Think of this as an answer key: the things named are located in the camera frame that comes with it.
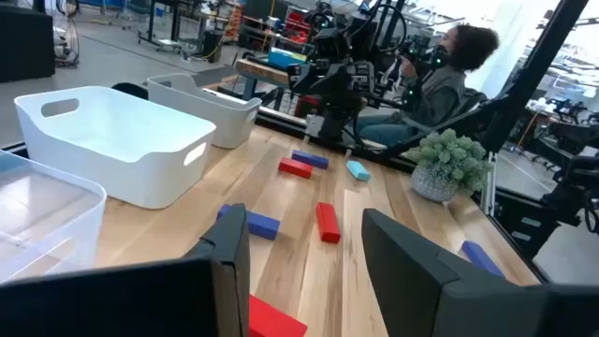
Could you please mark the potted green artificial plant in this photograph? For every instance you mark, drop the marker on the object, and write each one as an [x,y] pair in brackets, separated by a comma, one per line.
[449,159]

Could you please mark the black background robot arm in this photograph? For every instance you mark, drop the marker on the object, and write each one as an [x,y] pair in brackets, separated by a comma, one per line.
[571,136]

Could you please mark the clear plastic bin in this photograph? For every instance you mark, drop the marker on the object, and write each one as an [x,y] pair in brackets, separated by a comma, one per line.
[47,210]

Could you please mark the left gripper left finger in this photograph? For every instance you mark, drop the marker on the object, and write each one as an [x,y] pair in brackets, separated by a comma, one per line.
[140,299]

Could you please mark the red stool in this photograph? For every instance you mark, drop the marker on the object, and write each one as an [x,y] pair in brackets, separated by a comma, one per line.
[306,105]

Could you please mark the teal block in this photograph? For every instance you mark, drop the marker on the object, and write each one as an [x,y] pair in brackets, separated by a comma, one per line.
[358,170]

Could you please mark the blue box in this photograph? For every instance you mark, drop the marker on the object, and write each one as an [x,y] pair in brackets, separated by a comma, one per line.
[285,57]

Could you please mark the purple block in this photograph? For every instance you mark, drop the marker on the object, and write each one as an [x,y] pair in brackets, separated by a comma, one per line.
[310,159]
[482,258]
[264,225]

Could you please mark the black cabinet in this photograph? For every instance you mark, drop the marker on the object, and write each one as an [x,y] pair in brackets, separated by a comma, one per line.
[25,44]

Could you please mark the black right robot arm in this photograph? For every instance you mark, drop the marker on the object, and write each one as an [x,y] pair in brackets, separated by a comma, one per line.
[337,107]

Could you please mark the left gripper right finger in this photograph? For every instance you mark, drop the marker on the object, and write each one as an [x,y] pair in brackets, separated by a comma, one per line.
[444,299]

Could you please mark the black trash bin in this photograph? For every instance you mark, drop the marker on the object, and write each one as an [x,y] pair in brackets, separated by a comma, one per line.
[213,46]

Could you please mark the black rolling table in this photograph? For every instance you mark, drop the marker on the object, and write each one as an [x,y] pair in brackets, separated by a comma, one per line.
[161,23]

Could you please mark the silver aluminium post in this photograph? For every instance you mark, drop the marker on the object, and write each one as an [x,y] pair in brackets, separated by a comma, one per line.
[489,187]

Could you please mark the wooden workbench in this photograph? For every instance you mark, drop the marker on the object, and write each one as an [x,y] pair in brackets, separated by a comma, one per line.
[262,70]

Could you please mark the red parts shelf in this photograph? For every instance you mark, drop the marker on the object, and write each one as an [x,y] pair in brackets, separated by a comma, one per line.
[296,23]

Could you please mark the red block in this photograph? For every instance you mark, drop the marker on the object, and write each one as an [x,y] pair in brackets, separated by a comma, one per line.
[327,222]
[273,320]
[296,167]

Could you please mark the person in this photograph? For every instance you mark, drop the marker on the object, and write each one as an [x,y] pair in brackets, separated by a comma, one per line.
[435,98]

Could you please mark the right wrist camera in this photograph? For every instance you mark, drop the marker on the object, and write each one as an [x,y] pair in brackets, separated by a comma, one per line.
[331,43]

